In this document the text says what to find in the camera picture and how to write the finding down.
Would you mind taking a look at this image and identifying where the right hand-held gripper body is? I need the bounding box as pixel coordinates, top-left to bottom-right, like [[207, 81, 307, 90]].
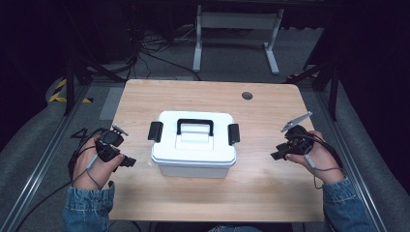
[[276, 110, 315, 160]]

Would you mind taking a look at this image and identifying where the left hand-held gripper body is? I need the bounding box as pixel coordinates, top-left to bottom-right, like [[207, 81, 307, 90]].
[[95, 124, 130, 163]]

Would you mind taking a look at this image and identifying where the black box latch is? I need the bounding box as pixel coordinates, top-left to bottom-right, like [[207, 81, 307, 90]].
[[226, 123, 242, 146], [147, 121, 164, 144]]

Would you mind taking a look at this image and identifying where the white storage box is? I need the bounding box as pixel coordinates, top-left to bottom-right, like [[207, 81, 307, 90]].
[[150, 110, 238, 179]]

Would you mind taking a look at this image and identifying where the black box handle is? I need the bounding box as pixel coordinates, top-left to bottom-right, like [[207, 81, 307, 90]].
[[176, 118, 215, 137]]

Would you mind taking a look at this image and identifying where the person's left hand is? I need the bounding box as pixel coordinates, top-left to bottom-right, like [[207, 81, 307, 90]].
[[73, 134, 125, 190]]

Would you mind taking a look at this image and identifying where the person's right hand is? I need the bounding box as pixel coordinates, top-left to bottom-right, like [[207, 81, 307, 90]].
[[285, 130, 346, 185]]

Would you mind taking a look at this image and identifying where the black tripod stand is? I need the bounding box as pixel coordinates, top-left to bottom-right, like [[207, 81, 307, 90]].
[[63, 47, 127, 117], [284, 47, 342, 123]]

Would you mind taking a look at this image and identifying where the yellow black floor tape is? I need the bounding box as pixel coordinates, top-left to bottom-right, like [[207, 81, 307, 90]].
[[47, 77, 95, 104]]

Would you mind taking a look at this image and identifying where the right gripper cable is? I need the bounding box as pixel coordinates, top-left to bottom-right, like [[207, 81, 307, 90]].
[[298, 132, 344, 190]]

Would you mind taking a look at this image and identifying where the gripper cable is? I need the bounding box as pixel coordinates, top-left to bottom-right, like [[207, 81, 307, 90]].
[[14, 127, 109, 232], [298, 132, 344, 190]]

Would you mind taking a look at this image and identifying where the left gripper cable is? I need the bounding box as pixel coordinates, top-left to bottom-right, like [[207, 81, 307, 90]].
[[14, 127, 109, 232]]

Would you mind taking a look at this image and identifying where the bundle of floor cables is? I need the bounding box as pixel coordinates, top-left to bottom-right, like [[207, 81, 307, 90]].
[[127, 18, 202, 81]]

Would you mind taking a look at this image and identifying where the white metal table frame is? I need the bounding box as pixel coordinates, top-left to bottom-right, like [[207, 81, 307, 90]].
[[191, 4, 286, 76]]

